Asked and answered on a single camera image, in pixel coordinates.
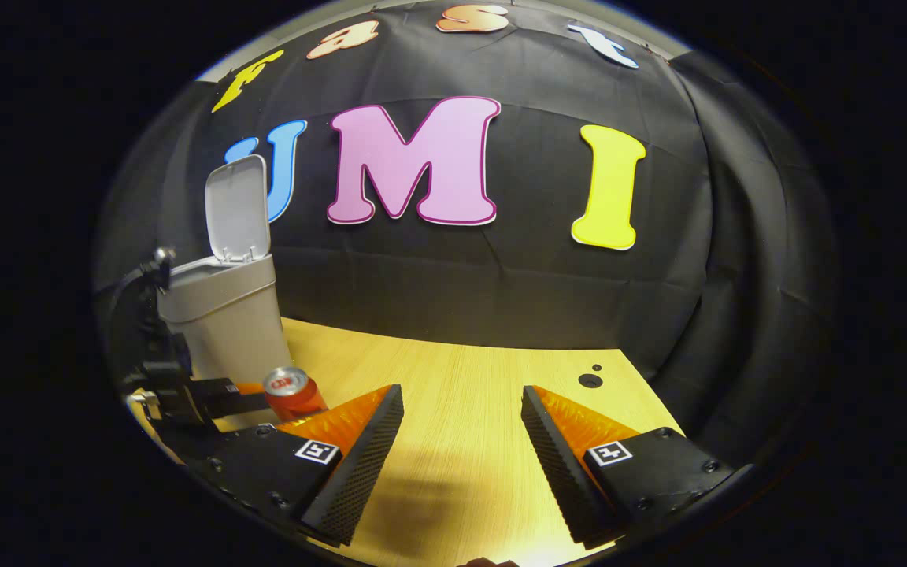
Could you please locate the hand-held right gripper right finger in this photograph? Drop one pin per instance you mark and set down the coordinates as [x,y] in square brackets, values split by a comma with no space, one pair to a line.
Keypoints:
[560,472]

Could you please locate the red pop can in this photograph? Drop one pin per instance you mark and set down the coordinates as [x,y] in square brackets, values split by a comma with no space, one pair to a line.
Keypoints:
[296,398]

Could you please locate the wooden desktop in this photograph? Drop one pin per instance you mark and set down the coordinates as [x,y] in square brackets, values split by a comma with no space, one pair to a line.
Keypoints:
[461,394]

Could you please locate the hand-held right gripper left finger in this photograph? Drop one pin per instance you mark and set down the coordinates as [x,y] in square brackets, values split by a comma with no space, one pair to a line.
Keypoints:
[359,472]

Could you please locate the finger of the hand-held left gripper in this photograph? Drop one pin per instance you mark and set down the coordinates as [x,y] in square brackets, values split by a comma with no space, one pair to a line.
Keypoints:
[237,405]
[221,386]

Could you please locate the white desktop garbage bin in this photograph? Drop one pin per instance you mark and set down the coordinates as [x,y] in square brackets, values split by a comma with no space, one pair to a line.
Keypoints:
[225,315]

